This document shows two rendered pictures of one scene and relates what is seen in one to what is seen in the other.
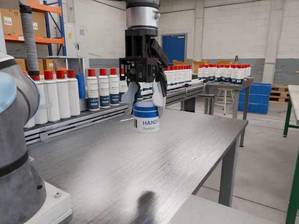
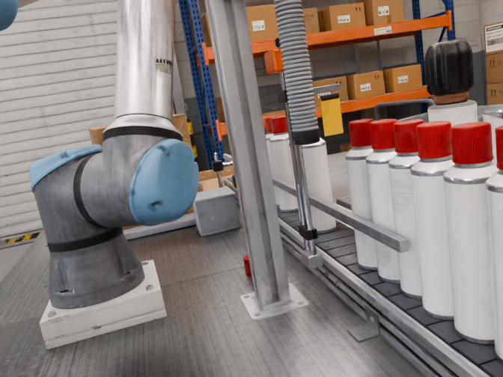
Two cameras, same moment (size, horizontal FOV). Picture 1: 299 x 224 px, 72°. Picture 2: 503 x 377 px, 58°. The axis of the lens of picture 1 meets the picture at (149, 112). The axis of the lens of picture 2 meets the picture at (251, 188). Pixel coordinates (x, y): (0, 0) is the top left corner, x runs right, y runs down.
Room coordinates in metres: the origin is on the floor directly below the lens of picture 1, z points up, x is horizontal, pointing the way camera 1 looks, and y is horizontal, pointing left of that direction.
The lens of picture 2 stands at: (1.01, -0.06, 1.14)
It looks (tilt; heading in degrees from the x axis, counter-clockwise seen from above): 12 degrees down; 134
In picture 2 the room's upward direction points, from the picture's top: 9 degrees counter-clockwise
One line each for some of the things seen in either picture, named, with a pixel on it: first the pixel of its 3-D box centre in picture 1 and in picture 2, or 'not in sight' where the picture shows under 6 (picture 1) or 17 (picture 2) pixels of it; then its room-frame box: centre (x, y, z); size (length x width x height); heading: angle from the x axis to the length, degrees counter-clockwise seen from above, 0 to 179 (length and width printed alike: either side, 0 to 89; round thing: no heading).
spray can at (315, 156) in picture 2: not in sight; (315, 175); (0.54, 0.60, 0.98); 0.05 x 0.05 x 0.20
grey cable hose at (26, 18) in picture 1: (30, 42); (294, 52); (0.69, 0.38, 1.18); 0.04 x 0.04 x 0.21
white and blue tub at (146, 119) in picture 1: (146, 117); not in sight; (0.54, 0.01, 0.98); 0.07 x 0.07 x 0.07
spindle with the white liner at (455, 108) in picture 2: not in sight; (453, 123); (0.71, 0.83, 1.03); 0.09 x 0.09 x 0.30
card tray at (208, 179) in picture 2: not in sight; (230, 176); (-0.21, 1.12, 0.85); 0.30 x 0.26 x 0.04; 146
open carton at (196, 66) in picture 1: (200, 66); not in sight; (5.95, -1.45, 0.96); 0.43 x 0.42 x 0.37; 56
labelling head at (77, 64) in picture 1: (69, 84); not in sight; (1.02, 0.39, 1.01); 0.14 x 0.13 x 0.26; 146
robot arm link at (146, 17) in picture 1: (143, 21); not in sight; (0.52, 0.01, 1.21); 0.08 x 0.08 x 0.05
